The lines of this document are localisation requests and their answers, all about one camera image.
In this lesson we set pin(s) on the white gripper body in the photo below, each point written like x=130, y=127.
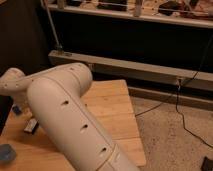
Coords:
x=21, y=101

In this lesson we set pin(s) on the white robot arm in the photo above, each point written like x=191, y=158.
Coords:
x=54, y=98

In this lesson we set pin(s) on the blue plastic cup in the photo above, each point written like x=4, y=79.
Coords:
x=7, y=153

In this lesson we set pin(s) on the blue rectangular block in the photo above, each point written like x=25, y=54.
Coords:
x=16, y=109

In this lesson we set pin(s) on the metal lamp pole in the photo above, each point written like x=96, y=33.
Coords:
x=59, y=48

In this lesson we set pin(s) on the black box on floor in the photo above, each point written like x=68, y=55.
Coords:
x=207, y=164

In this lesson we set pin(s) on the long wall shelf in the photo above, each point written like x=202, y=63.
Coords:
x=135, y=15

